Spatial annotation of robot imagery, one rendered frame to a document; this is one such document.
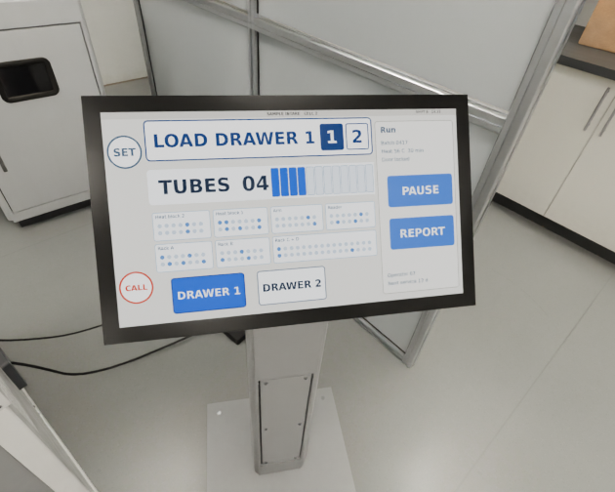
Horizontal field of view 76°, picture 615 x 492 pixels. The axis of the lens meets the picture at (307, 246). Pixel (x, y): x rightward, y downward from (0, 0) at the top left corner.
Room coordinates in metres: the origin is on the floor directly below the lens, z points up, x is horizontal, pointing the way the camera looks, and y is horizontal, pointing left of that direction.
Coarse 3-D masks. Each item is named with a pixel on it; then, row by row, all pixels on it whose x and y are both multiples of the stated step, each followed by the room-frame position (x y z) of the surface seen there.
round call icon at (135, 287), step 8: (120, 272) 0.33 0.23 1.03; (128, 272) 0.33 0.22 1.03; (136, 272) 0.33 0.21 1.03; (144, 272) 0.33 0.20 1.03; (152, 272) 0.34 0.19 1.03; (120, 280) 0.32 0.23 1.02; (128, 280) 0.32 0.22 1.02; (136, 280) 0.33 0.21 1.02; (144, 280) 0.33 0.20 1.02; (152, 280) 0.33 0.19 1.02; (120, 288) 0.32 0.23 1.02; (128, 288) 0.32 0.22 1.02; (136, 288) 0.32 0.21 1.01; (144, 288) 0.32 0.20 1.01; (152, 288) 0.32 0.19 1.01; (120, 296) 0.31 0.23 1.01; (128, 296) 0.31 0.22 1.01; (136, 296) 0.31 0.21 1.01; (144, 296) 0.32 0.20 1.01; (152, 296) 0.32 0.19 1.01; (120, 304) 0.30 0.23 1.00; (128, 304) 0.31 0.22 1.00; (136, 304) 0.31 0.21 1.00; (144, 304) 0.31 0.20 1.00
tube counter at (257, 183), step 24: (240, 168) 0.45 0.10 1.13; (264, 168) 0.45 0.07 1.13; (288, 168) 0.46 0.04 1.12; (312, 168) 0.47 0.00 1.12; (336, 168) 0.47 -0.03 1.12; (360, 168) 0.48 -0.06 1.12; (264, 192) 0.43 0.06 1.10; (288, 192) 0.44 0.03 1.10; (312, 192) 0.45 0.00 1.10; (336, 192) 0.45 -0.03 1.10; (360, 192) 0.46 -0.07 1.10
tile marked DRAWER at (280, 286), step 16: (256, 272) 0.36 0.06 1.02; (272, 272) 0.37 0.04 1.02; (288, 272) 0.37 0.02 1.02; (304, 272) 0.37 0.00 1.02; (320, 272) 0.38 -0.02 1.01; (272, 288) 0.35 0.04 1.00; (288, 288) 0.36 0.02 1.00; (304, 288) 0.36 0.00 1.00; (320, 288) 0.36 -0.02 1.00; (272, 304) 0.34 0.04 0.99
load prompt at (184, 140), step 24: (144, 120) 0.46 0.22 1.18; (168, 120) 0.46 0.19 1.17; (192, 120) 0.47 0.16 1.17; (216, 120) 0.48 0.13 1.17; (240, 120) 0.48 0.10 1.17; (264, 120) 0.49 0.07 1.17; (288, 120) 0.50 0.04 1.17; (312, 120) 0.51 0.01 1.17; (336, 120) 0.51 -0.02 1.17; (360, 120) 0.52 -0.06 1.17; (144, 144) 0.44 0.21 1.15; (168, 144) 0.44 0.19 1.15; (192, 144) 0.45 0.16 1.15; (216, 144) 0.46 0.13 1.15; (240, 144) 0.46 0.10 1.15; (264, 144) 0.47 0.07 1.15; (288, 144) 0.48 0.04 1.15; (312, 144) 0.49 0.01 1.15; (336, 144) 0.49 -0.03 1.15; (360, 144) 0.50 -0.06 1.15
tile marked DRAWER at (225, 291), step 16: (240, 272) 0.36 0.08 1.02; (176, 288) 0.33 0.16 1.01; (192, 288) 0.33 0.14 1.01; (208, 288) 0.34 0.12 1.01; (224, 288) 0.34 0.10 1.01; (240, 288) 0.34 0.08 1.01; (176, 304) 0.32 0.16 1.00; (192, 304) 0.32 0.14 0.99; (208, 304) 0.32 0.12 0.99; (224, 304) 0.33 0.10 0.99; (240, 304) 0.33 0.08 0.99
